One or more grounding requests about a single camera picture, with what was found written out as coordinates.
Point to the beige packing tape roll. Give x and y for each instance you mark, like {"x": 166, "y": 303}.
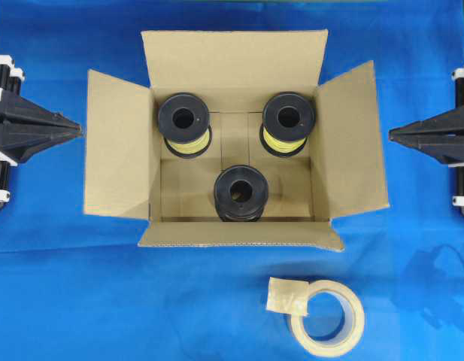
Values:
{"x": 326, "y": 318}

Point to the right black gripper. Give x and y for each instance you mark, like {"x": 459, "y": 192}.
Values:
{"x": 433, "y": 137}

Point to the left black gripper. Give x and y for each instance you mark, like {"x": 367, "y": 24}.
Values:
{"x": 19, "y": 142}

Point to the left yellow wire spool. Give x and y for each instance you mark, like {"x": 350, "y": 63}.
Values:
{"x": 184, "y": 123}

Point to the brown cardboard box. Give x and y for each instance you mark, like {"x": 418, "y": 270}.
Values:
{"x": 130, "y": 172}

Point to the yellow wire spool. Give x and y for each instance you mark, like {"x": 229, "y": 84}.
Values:
{"x": 287, "y": 120}
{"x": 184, "y": 123}

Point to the blue table cloth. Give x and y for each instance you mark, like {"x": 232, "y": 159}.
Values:
{"x": 76, "y": 287}

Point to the black wire spool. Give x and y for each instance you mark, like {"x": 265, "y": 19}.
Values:
{"x": 240, "y": 194}

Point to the right yellow wire spool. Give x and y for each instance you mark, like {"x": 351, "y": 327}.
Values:
{"x": 287, "y": 120}

